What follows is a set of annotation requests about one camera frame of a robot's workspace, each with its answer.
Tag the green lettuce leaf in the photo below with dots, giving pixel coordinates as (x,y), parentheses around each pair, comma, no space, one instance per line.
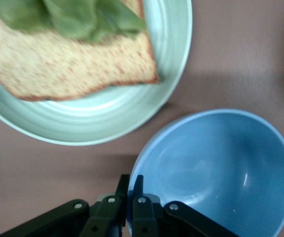
(70,19)

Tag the blue bowl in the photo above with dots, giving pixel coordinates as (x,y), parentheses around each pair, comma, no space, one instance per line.
(218,160)

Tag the brown bread slice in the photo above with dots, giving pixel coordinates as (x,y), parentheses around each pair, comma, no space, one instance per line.
(58,74)

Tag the light green plate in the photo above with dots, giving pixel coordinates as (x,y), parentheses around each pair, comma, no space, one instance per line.
(107,118)

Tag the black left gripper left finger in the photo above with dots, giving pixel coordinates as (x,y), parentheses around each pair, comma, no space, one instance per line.
(110,217)

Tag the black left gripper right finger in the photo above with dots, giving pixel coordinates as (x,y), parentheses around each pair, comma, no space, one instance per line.
(143,217)

